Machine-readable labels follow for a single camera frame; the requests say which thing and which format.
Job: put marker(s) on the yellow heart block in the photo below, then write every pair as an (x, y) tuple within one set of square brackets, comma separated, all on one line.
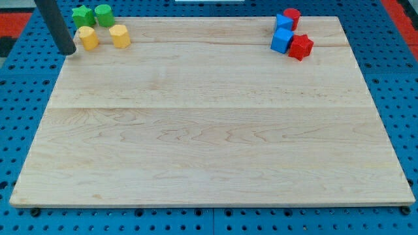
[(88, 37)]

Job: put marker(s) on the yellow hexagon block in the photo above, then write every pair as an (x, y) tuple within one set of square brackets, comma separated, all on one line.
[(120, 36)]

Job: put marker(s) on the light wooden board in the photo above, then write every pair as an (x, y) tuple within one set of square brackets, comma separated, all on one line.
[(200, 112)]

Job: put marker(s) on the blue cube block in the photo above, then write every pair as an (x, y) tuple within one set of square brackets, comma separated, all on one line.
[(281, 40)]

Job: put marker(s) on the red star block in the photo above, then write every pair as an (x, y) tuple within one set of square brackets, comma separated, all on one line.
[(300, 47)]

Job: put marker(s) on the blue triangle block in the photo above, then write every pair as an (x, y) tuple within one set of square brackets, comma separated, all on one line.
[(283, 22)]

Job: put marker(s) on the red cylinder block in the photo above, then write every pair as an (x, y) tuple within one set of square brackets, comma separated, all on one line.
[(293, 14)]

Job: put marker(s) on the green cylinder block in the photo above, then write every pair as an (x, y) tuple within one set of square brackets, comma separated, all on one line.
[(104, 15)]

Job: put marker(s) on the green star block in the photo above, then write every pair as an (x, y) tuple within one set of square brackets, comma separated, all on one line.
[(83, 16)]

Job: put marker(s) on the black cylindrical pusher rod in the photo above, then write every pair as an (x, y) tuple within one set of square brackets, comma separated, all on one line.
[(53, 18)]

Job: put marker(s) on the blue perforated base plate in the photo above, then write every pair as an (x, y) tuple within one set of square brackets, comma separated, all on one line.
[(383, 40)]

